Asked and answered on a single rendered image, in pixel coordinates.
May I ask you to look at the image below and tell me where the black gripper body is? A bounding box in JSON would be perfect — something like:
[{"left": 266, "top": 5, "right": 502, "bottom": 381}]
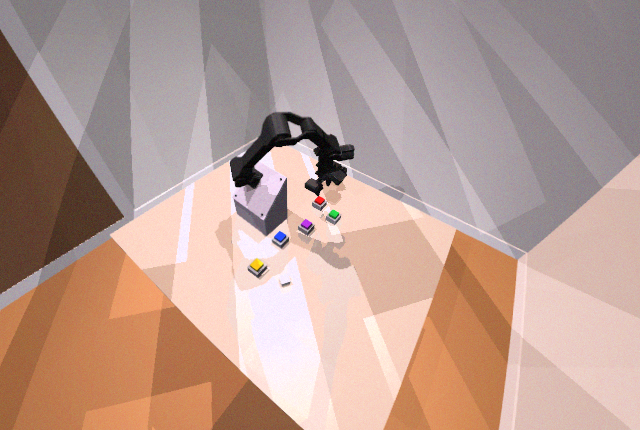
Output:
[{"left": 305, "top": 161, "right": 342, "bottom": 194}]

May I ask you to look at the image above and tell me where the red button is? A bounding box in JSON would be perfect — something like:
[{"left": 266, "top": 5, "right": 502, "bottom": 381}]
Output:
[{"left": 312, "top": 196, "right": 327, "bottom": 211}]

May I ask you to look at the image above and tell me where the blue button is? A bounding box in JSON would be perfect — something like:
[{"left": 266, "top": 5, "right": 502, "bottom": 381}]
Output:
[{"left": 271, "top": 231, "right": 289, "bottom": 249}]

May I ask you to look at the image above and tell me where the green button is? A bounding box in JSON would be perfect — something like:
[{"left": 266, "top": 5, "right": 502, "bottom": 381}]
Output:
[{"left": 325, "top": 209, "right": 342, "bottom": 225}]

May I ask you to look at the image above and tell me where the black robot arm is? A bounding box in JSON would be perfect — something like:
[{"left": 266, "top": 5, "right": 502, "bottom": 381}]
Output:
[{"left": 229, "top": 112, "right": 355, "bottom": 189}]

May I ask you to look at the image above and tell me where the yellow button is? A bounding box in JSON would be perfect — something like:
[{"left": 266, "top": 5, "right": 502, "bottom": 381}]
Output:
[{"left": 247, "top": 257, "right": 268, "bottom": 278}]

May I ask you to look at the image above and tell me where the purple button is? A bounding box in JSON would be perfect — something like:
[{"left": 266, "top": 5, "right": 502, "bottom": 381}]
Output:
[{"left": 298, "top": 219, "right": 315, "bottom": 236}]

